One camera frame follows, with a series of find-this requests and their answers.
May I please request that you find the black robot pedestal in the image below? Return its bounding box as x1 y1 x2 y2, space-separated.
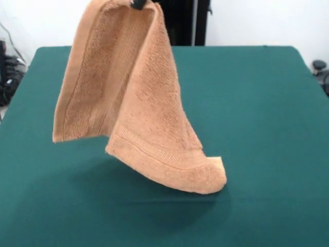
156 0 213 47

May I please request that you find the black case with red mark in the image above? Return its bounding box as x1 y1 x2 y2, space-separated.
0 40 7 84

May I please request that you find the dark green table cloth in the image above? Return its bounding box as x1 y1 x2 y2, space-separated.
0 45 329 247

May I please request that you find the black round chair part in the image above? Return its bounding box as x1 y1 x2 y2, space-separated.
312 60 329 98

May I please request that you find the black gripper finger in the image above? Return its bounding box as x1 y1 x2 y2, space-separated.
130 0 150 11

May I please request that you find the tan terry towel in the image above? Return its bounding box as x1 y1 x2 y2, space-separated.
52 0 227 195

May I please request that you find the thin grey wall cable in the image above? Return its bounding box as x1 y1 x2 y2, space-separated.
0 22 26 64

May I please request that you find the black bag pile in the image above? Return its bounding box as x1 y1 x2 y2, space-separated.
0 55 28 107

